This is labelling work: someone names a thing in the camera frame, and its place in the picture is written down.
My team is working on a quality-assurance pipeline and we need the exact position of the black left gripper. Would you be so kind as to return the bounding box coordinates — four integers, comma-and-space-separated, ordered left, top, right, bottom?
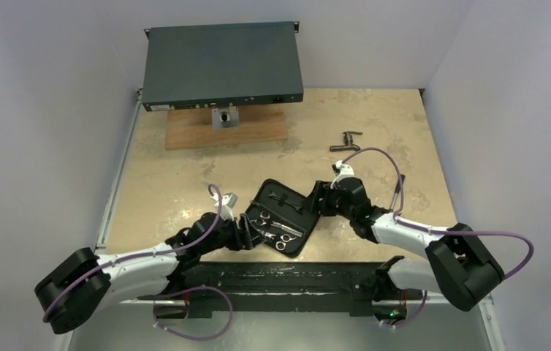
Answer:
199, 214, 265, 255

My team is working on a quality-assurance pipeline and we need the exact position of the black zippered tool case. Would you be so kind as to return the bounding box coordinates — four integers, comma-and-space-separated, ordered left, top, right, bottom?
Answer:
246, 178, 319, 258

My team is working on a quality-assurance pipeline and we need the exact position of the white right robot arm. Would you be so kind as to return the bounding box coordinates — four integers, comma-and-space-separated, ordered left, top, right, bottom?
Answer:
303, 178, 507, 312

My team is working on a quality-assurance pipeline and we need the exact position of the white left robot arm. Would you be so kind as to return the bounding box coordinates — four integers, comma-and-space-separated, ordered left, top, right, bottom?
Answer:
34, 212, 269, 334

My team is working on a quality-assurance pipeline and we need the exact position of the black hair clip in case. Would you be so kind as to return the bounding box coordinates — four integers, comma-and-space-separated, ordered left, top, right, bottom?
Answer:
268, 192, 289, 206

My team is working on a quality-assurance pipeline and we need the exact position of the dark metal pipe fitting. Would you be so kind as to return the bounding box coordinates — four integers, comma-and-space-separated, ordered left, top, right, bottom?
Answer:
329, 131, 363, 152

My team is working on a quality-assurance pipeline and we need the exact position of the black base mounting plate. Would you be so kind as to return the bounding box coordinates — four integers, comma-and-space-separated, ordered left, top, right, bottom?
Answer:
144, 262, 423, 320

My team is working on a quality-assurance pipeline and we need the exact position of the wooden board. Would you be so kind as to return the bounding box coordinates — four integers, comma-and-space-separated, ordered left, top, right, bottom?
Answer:
164, 105, 289, 151

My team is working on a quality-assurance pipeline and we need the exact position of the dark green rack device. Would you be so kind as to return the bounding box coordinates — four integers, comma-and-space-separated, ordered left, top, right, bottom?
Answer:
141, 21, 304, 111

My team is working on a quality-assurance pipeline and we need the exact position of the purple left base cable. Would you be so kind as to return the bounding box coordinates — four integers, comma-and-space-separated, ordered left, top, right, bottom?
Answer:
152, 285, 235, 341

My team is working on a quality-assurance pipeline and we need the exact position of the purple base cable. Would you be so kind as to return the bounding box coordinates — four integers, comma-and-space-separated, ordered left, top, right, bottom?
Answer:
152, 285, 235, 341
379, 290, 429, 331

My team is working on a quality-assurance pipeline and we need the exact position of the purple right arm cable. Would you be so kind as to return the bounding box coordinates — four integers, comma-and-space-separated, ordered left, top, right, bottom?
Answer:
341, 147, 536, 282

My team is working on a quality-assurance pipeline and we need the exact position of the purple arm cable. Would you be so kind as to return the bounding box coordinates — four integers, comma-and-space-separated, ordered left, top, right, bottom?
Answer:
42, 183, 223, 324
341, 147, 536, 282

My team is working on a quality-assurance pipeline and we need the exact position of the grey metal bracket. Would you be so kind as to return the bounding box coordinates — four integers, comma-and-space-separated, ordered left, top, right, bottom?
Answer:
211, 106, 240, 129

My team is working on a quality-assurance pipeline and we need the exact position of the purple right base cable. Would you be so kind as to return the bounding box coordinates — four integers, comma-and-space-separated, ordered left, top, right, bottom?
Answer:
379, 290, 429, 331

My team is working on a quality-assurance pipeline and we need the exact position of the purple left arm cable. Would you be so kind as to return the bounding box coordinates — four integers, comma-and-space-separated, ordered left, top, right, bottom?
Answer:
42, 183, 223, 324

